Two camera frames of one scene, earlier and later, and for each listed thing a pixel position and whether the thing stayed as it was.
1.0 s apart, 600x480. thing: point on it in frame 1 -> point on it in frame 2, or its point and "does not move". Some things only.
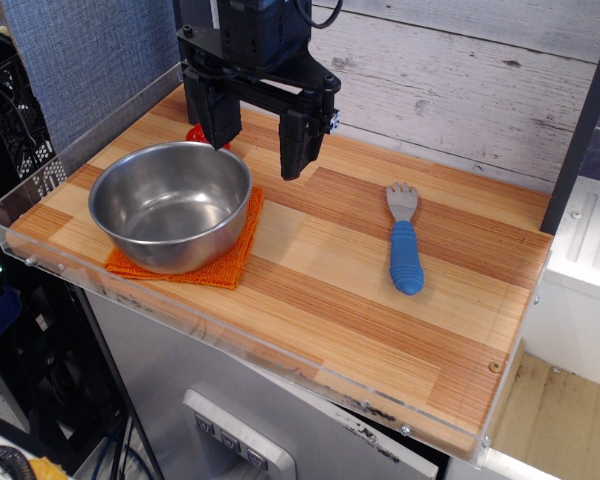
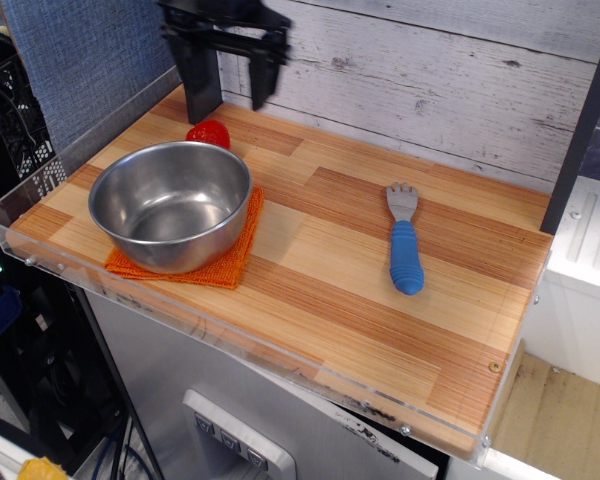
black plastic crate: (17, 156) does not move
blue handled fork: (406, 270) does not move
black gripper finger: (301, 135) -> (264, 65)
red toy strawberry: (196, 133) does not move
